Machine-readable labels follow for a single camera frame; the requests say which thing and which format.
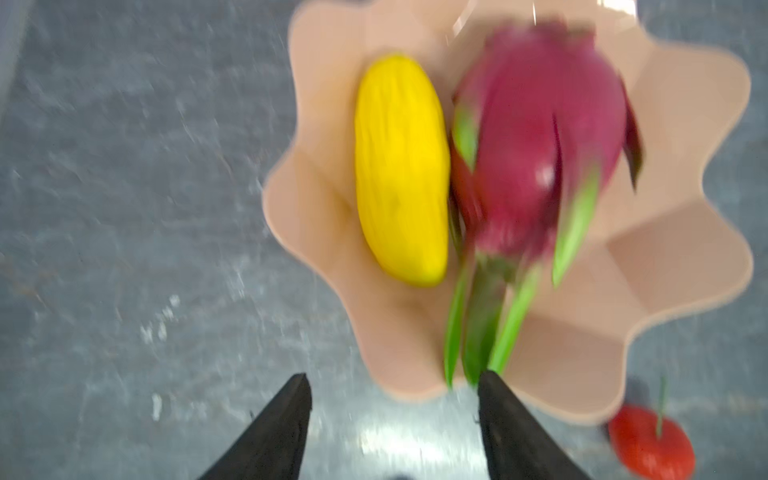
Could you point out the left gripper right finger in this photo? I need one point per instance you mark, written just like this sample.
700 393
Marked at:
516 445

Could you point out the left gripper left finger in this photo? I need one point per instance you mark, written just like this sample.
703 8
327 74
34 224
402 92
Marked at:
273 445

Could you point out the fake red cherry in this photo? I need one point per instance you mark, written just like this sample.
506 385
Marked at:
650 444

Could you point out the fake yellow melon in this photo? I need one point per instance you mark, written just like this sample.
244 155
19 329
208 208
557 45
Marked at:
402 170

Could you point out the fake pink dragon fruit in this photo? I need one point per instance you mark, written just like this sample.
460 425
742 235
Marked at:
540 122

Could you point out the pink scalloped fruit bowl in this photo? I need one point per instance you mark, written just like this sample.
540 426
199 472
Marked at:
657 250

